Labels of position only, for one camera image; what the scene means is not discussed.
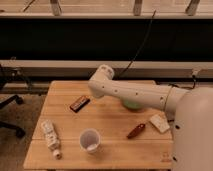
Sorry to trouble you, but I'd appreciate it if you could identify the dark brown eraser block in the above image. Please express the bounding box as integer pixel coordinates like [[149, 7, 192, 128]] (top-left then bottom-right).
[[70, 96, 90, 113]]

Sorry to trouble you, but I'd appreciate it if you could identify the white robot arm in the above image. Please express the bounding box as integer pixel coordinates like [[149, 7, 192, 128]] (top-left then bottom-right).
[[88, 65, 213, 171]]

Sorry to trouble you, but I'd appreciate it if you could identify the green bowl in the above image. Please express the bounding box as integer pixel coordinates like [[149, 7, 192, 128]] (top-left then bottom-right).
[[122, 100, 142, 110]]

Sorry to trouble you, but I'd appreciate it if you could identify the red brown marker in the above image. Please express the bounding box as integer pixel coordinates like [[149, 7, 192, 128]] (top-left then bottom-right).
[[127, 124, 145, 139]]

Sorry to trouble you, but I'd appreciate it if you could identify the white plastic cup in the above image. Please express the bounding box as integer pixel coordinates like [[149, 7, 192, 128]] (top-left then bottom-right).
[[79, 128, 101, 154]]

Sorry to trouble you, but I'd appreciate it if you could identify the white sponge block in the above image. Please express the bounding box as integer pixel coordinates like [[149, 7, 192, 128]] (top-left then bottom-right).
[[149, 115, 170, 133]]

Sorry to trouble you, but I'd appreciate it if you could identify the white tube bottle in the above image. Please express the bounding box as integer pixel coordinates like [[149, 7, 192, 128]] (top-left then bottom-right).
[[41, 120, 62, 159]]

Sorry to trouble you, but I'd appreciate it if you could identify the black hanging cable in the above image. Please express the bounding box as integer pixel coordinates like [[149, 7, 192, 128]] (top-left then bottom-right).
[[119, 9, 157, 77]]

